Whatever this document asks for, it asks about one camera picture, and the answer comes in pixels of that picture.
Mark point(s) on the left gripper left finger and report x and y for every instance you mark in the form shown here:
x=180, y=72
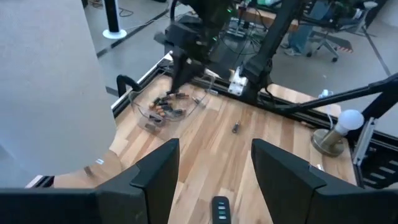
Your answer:
x=146, y=193

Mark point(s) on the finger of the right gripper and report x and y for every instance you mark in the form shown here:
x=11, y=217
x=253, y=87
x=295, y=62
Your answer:
x=196, y=70
x=179, y=71

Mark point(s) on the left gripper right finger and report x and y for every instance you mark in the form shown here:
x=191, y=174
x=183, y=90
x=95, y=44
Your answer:
x=283, y=189

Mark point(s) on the black copper AA battery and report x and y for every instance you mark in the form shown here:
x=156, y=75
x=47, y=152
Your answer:
x=164, y=109
x=236, y=127
x=156, y=102
x=182, y=96

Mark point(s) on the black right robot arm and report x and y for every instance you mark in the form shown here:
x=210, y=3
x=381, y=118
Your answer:
x=267, y=46

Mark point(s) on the black table clamp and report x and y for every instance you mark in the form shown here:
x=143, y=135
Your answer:
x=122, y=82

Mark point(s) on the clear plastic bin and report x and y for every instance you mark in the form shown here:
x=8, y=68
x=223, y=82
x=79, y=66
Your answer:
x=143, y=123

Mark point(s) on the black remote control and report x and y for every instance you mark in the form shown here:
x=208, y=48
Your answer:
x=221, y=214

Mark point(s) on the wooden workbench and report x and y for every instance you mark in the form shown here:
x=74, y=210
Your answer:
x=253, y=15

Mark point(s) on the black pole white round base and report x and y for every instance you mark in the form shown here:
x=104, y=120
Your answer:
x=114, y=32

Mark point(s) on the brass base bulb lamp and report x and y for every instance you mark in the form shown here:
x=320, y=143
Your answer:
x=349, y=119

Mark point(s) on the person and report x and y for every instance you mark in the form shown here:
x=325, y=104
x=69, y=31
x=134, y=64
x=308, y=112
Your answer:
x=300, y=37

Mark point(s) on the white shade wooden table lamp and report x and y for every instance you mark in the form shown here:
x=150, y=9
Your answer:
x=46, y=77

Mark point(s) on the grey office chair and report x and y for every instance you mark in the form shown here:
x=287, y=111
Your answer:
x=329, y=40

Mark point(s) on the silver bracket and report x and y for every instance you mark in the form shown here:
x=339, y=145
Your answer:
x=363, y=140

